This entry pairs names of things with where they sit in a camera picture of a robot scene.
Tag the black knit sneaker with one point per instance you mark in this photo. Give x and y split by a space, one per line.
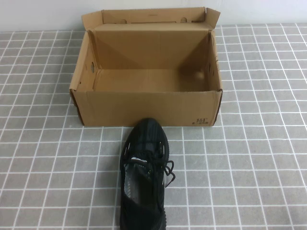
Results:
144 206

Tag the brown cardboard shoe box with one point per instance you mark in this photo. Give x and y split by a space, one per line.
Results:
144 107

